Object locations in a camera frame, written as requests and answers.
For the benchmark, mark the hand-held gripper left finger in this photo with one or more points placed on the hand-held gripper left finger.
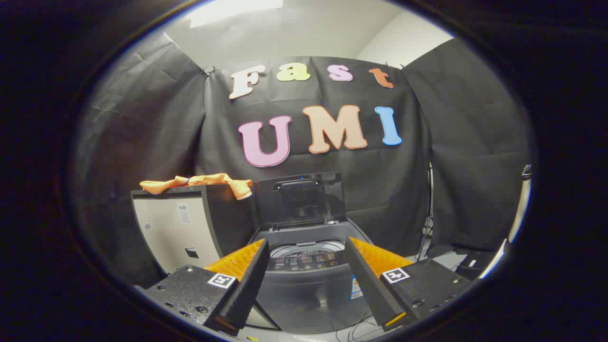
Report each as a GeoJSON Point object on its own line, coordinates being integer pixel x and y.
{"type": "Point", "coordinates": [251, 280]}

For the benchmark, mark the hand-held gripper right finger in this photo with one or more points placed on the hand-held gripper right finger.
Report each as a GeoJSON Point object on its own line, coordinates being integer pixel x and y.
{"type": "Point", "coordinates": [368, 280]}

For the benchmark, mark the grey washing machine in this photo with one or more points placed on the grey washing machine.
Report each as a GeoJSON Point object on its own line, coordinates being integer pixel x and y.
{"type": "Point", "coordinates": [308, 294]}

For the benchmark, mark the orange cloth garment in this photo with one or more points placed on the orange cloth garment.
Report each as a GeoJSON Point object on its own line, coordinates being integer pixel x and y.
{"type": "Point", "coordinates": [209, 179]}

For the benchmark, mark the black metal backdrop stand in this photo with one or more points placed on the black metal backdrop stand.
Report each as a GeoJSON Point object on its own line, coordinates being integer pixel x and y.
{"type": "Point", "coordinates": [430, 223]}

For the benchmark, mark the black backdrop cloth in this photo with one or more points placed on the black backdrop cloth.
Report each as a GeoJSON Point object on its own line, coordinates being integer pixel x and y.
{"type": "Point", "coordinates": [380, 190]}

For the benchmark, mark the grey and white cabinet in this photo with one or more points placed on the grey and white cabinet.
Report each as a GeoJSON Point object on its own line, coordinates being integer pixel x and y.
{"type": "Point", "coordinates": [166, 237]}

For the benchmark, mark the black flat box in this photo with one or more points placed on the black flat box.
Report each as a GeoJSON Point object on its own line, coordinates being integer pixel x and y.
{"type": "Point", "coordinates": [475, 266]}

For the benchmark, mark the white curved pole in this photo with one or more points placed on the white curved pole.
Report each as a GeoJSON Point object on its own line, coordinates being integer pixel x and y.
{"type": "Point", "coordinates": [520, 209]}

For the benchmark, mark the ceiling light panel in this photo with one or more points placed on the ceiling light panel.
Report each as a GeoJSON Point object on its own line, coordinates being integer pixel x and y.
{"type": "Point", "coordinates": [232, 9]}

